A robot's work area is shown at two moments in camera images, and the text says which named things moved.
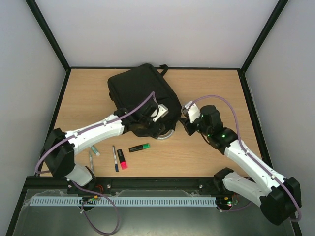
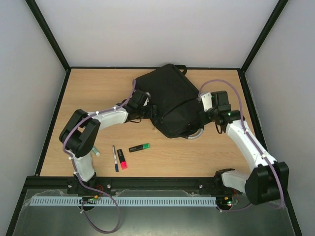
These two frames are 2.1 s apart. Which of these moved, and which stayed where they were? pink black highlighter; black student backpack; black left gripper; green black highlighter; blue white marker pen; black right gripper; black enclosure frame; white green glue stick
Moved: black student backpack; black right gripper; black left gripper
Stayed: pink black highlighter; blue white marker pen; white green glue stick; green black highlighter; black enclosure frame
